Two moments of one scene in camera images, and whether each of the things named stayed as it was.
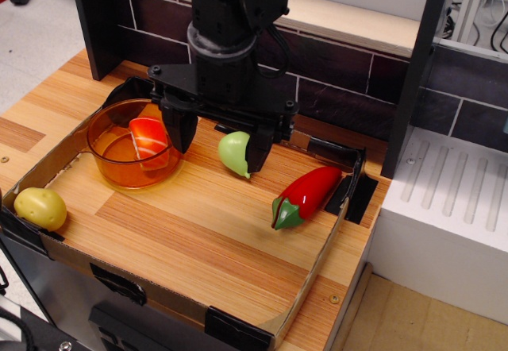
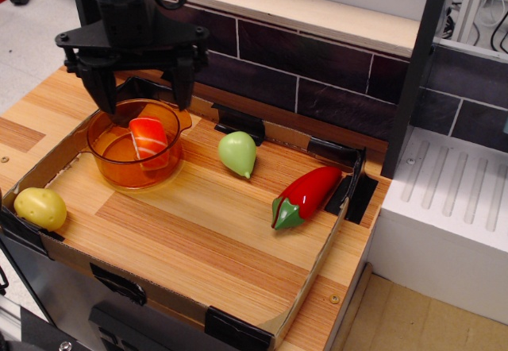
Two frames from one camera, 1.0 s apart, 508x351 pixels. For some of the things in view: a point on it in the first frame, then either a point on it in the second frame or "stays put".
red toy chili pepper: [302, 194] stays put
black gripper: [224, 89] -> [130, 33]
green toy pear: [232, 150] stays put
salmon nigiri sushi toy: [151, 141] stays put
